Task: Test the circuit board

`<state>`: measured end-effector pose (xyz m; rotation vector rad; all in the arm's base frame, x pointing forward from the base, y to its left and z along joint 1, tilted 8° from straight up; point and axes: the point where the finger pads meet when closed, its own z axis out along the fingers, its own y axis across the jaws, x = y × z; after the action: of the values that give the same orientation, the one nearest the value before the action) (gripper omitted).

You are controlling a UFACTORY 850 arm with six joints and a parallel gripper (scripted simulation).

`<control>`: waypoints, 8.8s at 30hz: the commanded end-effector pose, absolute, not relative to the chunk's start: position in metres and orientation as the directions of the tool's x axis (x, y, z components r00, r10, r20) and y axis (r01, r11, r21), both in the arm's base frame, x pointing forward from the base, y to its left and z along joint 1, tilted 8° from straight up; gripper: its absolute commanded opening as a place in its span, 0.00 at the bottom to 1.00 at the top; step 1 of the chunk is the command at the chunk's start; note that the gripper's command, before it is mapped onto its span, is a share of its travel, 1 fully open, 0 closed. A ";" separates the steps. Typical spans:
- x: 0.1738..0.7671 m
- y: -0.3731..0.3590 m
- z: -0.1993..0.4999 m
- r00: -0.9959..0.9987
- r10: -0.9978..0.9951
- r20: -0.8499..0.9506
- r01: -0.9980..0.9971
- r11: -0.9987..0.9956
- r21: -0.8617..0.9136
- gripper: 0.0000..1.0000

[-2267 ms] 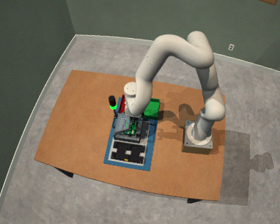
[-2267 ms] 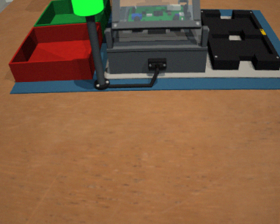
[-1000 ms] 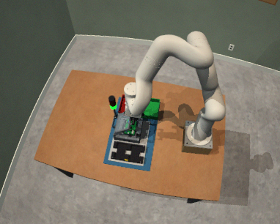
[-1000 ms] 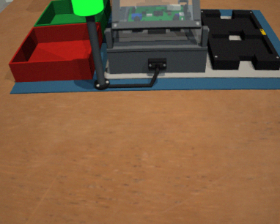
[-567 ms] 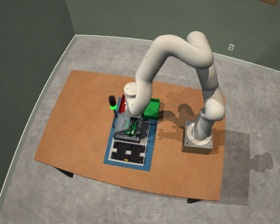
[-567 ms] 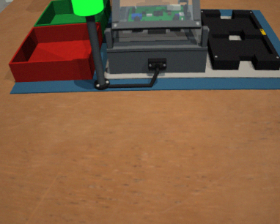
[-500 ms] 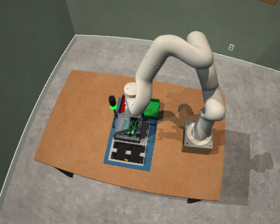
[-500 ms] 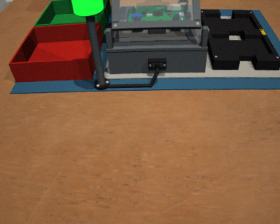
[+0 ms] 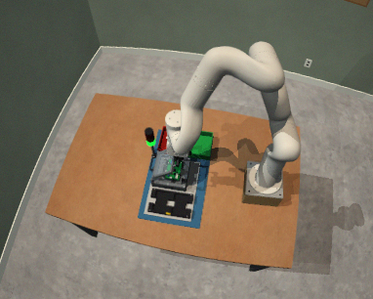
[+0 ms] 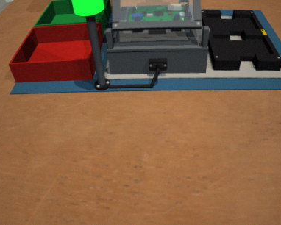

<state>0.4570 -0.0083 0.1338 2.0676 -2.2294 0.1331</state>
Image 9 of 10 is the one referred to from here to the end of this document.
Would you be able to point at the red open-top bin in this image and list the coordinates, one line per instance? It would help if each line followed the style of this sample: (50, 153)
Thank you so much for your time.
(162, 142)

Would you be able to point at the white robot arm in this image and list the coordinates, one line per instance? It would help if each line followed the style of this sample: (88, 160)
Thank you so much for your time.
(260, 70)

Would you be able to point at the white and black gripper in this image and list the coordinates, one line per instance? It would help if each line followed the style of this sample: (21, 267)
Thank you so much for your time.
(170, 151)

